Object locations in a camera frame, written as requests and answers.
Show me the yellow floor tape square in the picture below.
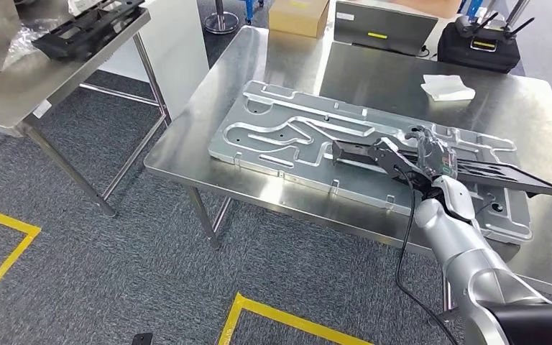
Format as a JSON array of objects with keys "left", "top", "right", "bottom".
[{"left": 218, "top": 293, "right": 377, "bottom": 345}]

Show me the black case with antennas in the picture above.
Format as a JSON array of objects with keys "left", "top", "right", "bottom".
[{"left": 436, "top": 11, "right": 535, "bottom": 74}]

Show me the stanchion with chrome base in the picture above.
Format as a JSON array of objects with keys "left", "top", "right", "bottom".
[{"left": 203, "top": 0, "right": 240, "bottom": 35}]

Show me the black plastic car part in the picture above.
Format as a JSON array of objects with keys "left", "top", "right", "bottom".
[
  {"left": 331, "top": 138, "right": 552, "bottom": 197},
  {"left": 32, "top": 0, "right": 147, "bottom": 62}
]

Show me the stamped grey metal plate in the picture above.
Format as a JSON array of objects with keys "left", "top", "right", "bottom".
[{"left": 208, "top": 80, "right": 533, "bottom": 246}]

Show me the blue wheeled frame leg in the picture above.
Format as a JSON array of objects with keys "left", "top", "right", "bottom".
[{"left": 242, "top": 0, "right": 265, "bottom": 24}]

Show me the brown cardboard box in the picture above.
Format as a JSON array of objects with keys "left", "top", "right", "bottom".
[{"left": 268, "top": 0, "right": 330, "bottom": 39}]

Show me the black wrist bracket block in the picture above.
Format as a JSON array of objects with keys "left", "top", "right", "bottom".
[{"left": 367, "top": 137, "right": 432, "bottom": 191}]

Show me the clear plastic wrap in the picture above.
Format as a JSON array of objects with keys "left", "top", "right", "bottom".
[{"left": 3, "top": 21, "right": 53, "bottom": 68}]

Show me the small stainless steel table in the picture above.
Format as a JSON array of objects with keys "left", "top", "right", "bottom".
[{"left": 0, "top": 0, "right": 173, "bottom": 218}]

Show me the grey laptop with yellow label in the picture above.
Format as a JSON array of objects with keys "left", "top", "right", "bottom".
[{"left": 333, "top": 0, "right": 440, "bottom": 57}]

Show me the large stainless steel workbench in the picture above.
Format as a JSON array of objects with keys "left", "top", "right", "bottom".
[{"left": 143, "top": 26, "right": 552, "bottom": 329}]

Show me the white folded cloth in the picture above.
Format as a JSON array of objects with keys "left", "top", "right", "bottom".
[{"left": 420, "top": 73, "right": 476, "bottom": 102}]

